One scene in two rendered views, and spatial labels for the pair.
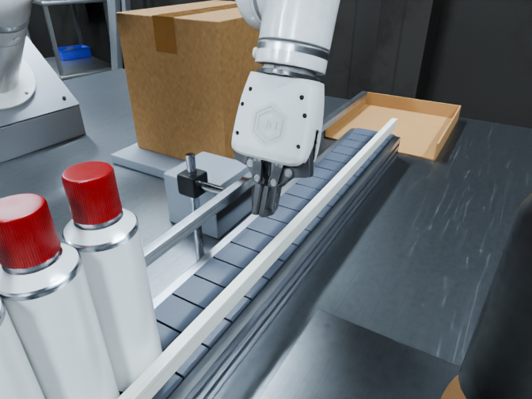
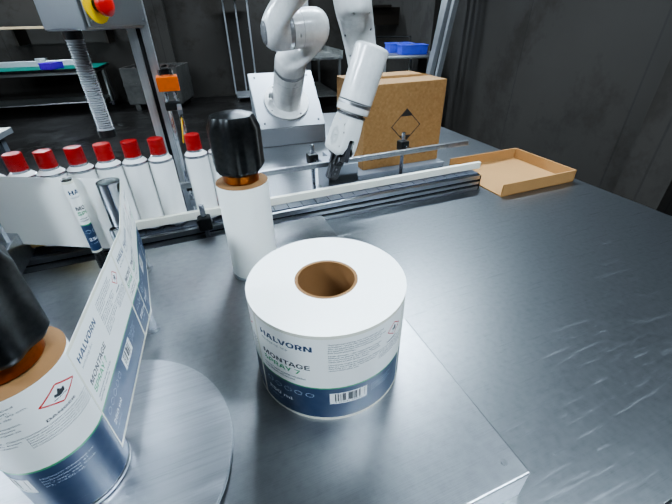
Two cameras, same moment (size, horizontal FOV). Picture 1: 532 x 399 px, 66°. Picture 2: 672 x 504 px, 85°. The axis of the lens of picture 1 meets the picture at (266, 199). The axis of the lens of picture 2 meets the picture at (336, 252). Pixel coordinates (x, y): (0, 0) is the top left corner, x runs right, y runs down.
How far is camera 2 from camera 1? 0.67 m
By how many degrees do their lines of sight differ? 32
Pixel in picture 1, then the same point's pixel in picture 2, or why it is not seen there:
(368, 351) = (320, 228)
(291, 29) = (345, 93)
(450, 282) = (406, 238)
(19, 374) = (206, 173)
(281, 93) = (340, 121)
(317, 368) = (298, 225)
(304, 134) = (341, 141)
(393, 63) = (658, 139)
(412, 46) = not seen: outside the picture
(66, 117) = (316, 129)
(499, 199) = (504, 224)
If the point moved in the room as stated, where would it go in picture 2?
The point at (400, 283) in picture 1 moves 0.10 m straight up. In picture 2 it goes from (382, 231) to (384, 195)
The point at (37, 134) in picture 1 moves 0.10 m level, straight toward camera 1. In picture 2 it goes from (299, 135) to (294, 142)
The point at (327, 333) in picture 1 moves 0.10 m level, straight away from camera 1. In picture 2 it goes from (314, 220) to (344, 208)
